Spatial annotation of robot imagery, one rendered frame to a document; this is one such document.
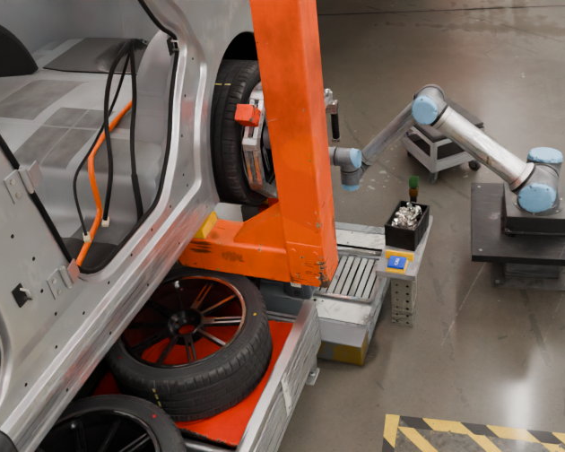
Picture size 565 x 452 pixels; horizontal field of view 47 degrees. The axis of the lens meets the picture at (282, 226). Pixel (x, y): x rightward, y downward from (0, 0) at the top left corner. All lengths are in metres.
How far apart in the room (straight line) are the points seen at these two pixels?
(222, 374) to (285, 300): 0.72
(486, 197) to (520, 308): 0.59
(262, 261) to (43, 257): 1.01
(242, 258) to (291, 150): 0.61
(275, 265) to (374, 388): 0.73
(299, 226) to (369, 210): 1.48
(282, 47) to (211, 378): 1.18
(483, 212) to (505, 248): 0.29
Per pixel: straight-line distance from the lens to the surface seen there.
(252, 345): 2.49
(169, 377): 2.46
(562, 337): 3.23
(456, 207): 3.92
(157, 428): 2.33
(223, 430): 2.56
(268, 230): 2.55
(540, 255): 3.17
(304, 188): 2.34
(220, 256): 2.72
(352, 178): 3.23
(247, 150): 2.75
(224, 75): 2.87
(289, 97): 2.17
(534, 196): 3.00
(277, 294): 3.06
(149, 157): 2.67
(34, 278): 1.93
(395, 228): 2.84
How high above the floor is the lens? 2.30
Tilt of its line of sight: 37 degrees down
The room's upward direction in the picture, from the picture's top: 8 degrees counter-clockwise
